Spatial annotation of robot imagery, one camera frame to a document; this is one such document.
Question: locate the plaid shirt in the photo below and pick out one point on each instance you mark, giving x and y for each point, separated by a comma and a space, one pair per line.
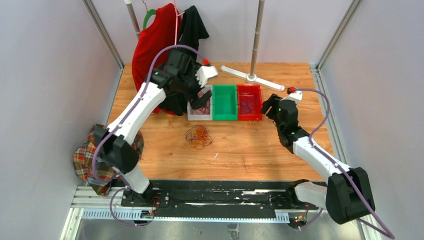
82, 162

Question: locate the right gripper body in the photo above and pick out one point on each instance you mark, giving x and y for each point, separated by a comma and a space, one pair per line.
273, 102

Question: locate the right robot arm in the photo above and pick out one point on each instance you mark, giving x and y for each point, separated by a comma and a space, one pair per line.
347, 194

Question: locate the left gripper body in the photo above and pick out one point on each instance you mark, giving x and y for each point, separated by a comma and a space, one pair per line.
190, 86

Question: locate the green hanger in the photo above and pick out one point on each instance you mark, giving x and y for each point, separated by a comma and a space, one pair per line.
149, 14

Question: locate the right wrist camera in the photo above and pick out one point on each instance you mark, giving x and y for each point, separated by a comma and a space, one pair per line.
294, 95

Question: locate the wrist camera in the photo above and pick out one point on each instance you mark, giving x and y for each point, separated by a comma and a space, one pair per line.
205, 73
294, 95

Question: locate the red shirt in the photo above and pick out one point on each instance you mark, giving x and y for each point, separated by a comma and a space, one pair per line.
157, 36

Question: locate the green plastic bin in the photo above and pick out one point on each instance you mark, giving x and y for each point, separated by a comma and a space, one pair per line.
224, 102

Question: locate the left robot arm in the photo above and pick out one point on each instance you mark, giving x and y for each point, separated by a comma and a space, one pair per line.
170, 71

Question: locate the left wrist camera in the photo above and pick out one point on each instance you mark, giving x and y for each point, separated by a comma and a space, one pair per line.
205, 73

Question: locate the pink hanger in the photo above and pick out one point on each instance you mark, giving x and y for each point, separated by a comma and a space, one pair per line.
177, 17

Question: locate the white clothes rack stand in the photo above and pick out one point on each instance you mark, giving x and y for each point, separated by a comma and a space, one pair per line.
251, 77

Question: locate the white plastic bin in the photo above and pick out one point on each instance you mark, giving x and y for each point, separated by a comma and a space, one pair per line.
201, 114

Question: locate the red plastic bin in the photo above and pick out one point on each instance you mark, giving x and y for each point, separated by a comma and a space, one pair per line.
250, 102

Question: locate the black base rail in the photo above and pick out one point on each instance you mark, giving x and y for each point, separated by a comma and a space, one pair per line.
218, 199

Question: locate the black shirt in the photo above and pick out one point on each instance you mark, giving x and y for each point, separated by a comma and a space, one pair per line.
192, 30

